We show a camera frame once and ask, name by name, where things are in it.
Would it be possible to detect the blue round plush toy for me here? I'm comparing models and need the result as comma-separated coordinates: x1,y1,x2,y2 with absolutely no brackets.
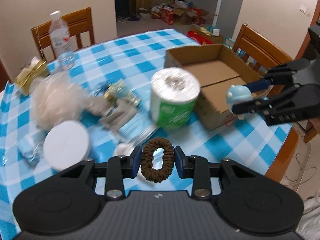
226,85,253,114

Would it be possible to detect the brown hair scrunchie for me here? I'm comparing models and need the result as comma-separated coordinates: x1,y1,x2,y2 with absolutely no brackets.
140,137,175,183

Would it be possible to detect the blue surgical mask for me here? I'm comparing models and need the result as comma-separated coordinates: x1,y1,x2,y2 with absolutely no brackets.
118,113,159,145

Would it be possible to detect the blue brocade tassel sachet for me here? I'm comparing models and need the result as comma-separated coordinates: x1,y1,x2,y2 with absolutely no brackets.
92,79,141,107

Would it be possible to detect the white cloth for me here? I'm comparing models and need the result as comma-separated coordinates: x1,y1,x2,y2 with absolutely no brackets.
113,142,135,158

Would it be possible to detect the grey burlap sachet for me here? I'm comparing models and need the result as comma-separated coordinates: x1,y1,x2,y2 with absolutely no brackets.
84,96,113,117
99,99,138,132

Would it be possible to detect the right wooden chair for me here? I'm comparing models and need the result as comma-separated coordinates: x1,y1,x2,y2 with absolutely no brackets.
232,23,320,143

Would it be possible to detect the wooden chair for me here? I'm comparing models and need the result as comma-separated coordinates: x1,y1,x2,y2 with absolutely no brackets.
30,6,96,63
232,23,320,143

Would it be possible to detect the cardboard box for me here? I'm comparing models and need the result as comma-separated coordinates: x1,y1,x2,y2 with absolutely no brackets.
164,44,261,130

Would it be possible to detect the blue checkered tablecloth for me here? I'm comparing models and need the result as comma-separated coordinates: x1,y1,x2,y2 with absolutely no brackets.
1,29,291,239

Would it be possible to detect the green toilet paper roll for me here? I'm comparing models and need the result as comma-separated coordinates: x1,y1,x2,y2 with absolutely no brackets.
150,67,201,129

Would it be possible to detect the red box on floor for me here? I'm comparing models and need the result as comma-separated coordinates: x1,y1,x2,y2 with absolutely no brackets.
187,31,214,46

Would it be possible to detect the white refrigerator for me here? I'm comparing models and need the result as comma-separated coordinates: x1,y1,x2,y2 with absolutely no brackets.
212,0,243,38

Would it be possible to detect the cream mesh bath pouf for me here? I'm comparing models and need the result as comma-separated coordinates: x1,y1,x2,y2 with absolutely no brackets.
30,72,87,131

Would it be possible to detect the open brown carton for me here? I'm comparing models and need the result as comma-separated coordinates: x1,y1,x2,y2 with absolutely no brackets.
173,5,209,25

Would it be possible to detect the gold tissue pack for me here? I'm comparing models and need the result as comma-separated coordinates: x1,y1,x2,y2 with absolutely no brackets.
14,56,50,96

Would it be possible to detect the red gift box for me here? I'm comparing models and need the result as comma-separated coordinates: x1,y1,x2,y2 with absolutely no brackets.
160,7,174,25

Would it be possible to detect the clear plastic water bottle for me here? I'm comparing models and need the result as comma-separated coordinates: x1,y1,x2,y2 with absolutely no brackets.
49,10,75,70

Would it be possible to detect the left wooden chair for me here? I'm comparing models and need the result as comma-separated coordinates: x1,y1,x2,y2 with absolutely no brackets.
30,6,96,63

